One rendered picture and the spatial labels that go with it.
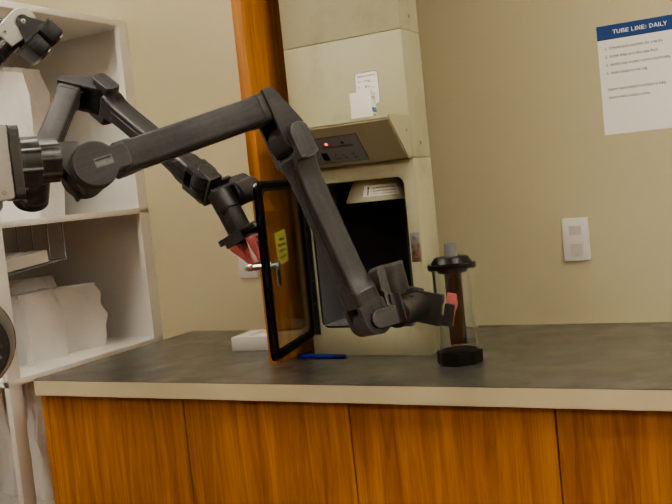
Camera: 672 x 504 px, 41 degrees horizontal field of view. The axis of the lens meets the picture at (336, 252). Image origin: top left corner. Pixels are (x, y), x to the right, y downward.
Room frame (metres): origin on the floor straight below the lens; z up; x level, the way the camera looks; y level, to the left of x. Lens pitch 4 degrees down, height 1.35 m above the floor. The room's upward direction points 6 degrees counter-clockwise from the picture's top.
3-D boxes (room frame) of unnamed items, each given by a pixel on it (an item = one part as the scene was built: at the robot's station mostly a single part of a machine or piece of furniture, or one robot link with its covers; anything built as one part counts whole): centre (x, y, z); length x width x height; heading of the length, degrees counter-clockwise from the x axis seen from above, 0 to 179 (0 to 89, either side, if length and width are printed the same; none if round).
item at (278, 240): (2.11, 0.12, 1.19); 0.30 x 0.01 x 0.40; 164
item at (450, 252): (2.01, -0.25, 1.18); 0.09 x 0.09 x 0.07
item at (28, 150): (1.50, 0.48, 1.45); 0.09 x 0.08 x 0.12; 29
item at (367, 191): (2.28, -0.13, 1.34); 0.18 x 0.18 x 0.05
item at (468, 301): (2.01, -0.25, 1.06); 0.11 x 0.11 x 0.21
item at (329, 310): (2.31, -0.12, 1.19); 0.26 x 0.24 x 0.35; 62
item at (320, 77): (2.31, -0.12, 1.32); 0.32 x 0.25 x 0.77; 62
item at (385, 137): (2.15, -0.03, 1.46); 0.32 x 0.11 x 0.10; 62
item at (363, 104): (2.12, -0.10, 1.54); 0.05 x 0.05 x 0.06; 75
